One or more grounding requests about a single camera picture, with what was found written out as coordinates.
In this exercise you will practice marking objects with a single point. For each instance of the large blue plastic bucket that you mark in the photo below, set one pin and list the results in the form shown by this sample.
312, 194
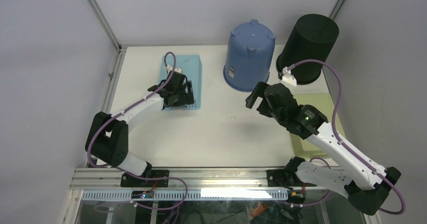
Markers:
249, 55

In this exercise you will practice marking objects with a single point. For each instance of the aluminium front rail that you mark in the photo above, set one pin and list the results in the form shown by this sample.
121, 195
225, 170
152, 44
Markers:
195, 178

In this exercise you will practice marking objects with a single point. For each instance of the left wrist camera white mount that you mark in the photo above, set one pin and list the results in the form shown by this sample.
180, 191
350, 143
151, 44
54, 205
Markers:
169, 69

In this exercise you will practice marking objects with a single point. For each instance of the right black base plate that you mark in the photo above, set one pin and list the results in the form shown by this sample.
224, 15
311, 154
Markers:
282, 178

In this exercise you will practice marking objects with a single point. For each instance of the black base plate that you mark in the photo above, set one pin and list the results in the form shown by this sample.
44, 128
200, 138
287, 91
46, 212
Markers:
156, 178
282, 178

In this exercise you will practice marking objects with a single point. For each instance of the orange object under table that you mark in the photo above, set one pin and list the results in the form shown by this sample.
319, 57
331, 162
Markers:
257, 208

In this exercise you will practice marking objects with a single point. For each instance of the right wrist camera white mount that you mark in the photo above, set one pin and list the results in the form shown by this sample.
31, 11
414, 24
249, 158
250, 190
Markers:
286, 78

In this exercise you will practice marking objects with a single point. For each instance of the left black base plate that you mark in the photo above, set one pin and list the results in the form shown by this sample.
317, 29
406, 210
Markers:
156, 178

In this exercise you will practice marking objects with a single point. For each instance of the light blue perforated basket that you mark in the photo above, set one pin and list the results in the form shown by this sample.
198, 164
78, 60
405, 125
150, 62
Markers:
190, 66

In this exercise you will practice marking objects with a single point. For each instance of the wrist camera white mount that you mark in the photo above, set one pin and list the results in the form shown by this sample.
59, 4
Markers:
286, 78
169, 69

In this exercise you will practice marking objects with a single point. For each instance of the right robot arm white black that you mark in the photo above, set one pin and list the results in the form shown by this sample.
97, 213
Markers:
362, 181

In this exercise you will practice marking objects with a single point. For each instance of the white slotted cable duct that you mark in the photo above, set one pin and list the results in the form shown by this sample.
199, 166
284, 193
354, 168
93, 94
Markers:
205, 194

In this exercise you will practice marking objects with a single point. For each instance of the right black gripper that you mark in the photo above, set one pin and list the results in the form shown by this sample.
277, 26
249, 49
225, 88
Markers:
258, 92

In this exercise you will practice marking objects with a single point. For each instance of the large black plastic bucket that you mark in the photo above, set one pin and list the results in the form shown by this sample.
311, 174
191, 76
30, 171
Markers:
313, 37

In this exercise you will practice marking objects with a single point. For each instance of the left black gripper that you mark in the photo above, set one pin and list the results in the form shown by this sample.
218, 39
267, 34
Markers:
187, 98

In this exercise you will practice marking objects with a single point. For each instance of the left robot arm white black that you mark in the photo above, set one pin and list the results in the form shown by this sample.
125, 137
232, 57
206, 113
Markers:
108, 138

